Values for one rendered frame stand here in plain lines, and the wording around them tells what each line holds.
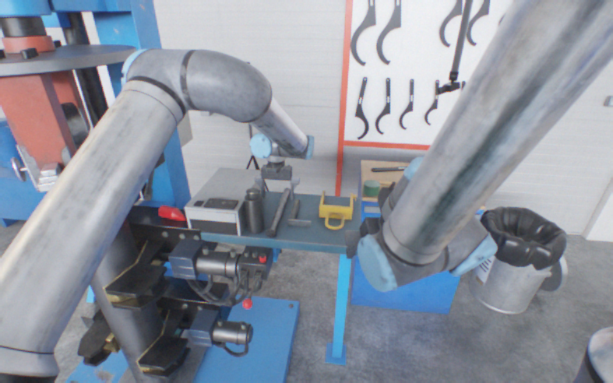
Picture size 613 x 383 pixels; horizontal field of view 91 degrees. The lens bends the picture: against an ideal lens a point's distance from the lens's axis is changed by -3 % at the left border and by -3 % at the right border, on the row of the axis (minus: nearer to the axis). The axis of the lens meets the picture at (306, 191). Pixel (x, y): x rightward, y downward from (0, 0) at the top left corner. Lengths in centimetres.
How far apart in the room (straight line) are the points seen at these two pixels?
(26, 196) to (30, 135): 288
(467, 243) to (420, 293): 191
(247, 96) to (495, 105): 45
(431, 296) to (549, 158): 179
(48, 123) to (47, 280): 63
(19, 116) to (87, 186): 57
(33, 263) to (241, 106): 40
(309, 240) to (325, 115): 180
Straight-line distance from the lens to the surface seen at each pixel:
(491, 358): 254
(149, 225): 157
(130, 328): 170
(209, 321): 177
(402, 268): 48
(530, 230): 278
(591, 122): 360
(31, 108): 107
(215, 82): 62
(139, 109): 61
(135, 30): 152
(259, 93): 65
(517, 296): 273
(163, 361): 173
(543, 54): 30
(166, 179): 168
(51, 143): 109
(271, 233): 135
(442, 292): 248
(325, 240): 135
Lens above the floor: 190
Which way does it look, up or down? 29 degrees down
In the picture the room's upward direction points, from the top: straight up
